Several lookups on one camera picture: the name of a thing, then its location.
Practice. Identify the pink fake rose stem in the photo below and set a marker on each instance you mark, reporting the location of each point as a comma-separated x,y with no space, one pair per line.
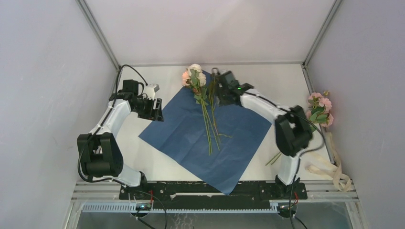
195,80
208,107
319,109

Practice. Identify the blue wrapping paper sheet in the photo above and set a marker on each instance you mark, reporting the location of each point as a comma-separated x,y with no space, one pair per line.
182,136

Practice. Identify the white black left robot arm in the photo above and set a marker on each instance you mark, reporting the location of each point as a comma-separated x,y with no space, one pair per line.
100,158

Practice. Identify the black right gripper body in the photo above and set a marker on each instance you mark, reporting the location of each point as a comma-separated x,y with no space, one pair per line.
223,95

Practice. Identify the white cable duct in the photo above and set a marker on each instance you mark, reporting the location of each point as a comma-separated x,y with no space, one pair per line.
142,208

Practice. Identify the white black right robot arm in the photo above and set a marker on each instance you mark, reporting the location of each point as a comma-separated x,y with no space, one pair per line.
292,131

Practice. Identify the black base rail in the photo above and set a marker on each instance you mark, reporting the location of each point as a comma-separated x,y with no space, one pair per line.
197,194

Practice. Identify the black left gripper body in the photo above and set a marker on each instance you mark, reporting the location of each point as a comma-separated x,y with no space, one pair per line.
145,109

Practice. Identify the cream ribbon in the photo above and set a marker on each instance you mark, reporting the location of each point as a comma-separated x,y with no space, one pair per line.
332,171

